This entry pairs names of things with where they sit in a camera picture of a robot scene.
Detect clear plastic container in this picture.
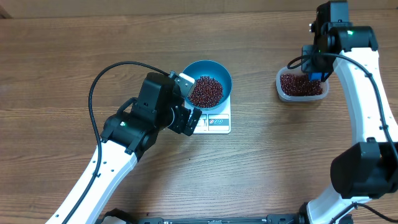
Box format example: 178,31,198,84
275,67,330,103

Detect blue metal bowl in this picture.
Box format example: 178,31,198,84
183,60,233,110

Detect white digital kitchen scale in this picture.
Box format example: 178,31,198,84
193,96,231,134

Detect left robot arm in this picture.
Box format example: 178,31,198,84
48,72,201,223

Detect red beans in bowl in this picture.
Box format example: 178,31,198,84
188,76,224,108

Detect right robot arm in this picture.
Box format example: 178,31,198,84
300,1,397,223

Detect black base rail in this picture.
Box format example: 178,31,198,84
94,208,309,224

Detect blue plastic measuring scoop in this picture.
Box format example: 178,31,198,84
308,72,323,82

